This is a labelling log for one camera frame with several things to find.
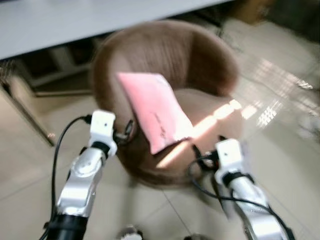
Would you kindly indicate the pink rectangular pillow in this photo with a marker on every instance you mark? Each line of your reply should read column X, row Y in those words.
column 155, row 105

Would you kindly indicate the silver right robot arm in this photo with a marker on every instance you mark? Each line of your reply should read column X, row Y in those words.
column 250, row 200

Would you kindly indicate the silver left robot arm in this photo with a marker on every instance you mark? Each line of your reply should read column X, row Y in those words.
column 82, row 175

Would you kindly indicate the brown round plush sofa chair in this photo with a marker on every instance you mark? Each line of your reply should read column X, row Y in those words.
column 165, row 50

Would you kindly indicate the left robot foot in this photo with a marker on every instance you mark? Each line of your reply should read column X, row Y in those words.
column 130, row 233

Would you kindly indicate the white table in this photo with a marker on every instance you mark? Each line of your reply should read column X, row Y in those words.
column 75, row 20

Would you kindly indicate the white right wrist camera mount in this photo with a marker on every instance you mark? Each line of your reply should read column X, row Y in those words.
column 229, row 152

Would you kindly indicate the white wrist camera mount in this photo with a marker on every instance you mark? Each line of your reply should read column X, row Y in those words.
column 102, row 125
column 229, row 152

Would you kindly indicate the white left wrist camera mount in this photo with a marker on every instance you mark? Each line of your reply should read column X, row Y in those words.
column 102, row 125

